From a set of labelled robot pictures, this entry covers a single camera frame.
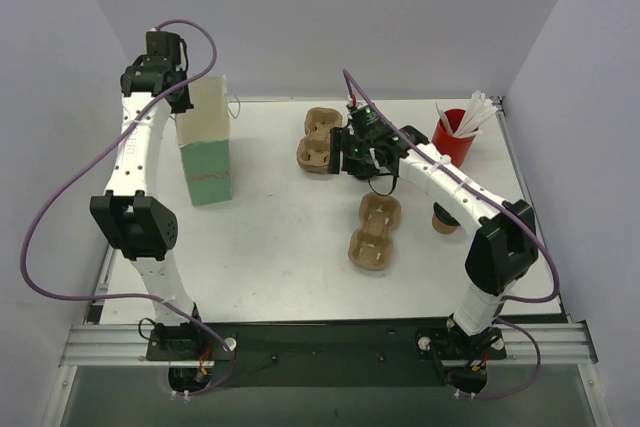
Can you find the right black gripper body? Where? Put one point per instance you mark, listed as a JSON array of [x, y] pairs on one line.
[[337, 150]]

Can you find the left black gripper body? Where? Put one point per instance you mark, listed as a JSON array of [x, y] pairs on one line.
[[180, 98]]

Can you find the brown cardboard cup carrier stack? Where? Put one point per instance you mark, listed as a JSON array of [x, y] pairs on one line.
[[313, 151]]

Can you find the green paper takeout bag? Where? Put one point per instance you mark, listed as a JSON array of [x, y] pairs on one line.
[[203, 136]]

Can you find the single brown cardboard cup carrier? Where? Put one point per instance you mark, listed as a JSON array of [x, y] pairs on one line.
[[371, 245]]

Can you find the black coffee lid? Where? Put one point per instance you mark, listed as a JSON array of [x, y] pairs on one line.
[[442, 211]]

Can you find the brown paper coffee cup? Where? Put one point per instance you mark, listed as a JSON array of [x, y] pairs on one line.
[[443, 224]]

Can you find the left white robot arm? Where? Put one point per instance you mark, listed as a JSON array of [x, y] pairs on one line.
[[132, 219]]

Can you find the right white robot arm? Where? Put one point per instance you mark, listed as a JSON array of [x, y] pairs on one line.
[[502, 248]]

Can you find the red straw holder cup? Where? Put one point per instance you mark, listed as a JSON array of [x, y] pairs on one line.
[[448, 142]]

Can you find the white wrapped straws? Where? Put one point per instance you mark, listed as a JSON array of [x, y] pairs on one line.
[[479, 109]]

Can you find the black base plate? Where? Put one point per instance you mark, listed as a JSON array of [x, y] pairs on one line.
[[328, 371]]

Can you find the aluminium front rail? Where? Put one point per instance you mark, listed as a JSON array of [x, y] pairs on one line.
[[129, 345]]

